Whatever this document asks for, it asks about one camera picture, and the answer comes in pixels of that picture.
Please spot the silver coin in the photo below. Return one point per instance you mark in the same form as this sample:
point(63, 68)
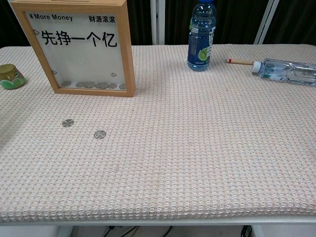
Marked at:
point(66, 84)
point(67, 123)
point(90, 85)
point(99, 134)
point(112, 86)
point(79, 85)
point(100, 85)
point(122, 86)

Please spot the blue sports drink bottle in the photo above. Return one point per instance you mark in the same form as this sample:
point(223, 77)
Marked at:
point(201, 37)

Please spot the wooden stick with red band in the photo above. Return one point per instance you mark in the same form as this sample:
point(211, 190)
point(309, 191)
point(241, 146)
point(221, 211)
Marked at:
point(240, 61)

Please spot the woven beige tablecloth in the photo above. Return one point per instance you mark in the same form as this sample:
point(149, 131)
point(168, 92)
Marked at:
point(172, 148)

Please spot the clear plastic water bottle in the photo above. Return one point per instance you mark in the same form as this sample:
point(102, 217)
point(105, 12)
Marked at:
point(284, 71)

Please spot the white partition post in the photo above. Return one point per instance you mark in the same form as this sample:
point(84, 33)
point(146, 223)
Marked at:
point(157, 22)
point(267, 19)

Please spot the wooden frame coin bank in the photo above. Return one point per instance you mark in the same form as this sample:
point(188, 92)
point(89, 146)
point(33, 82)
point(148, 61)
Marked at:
point(74, 61)

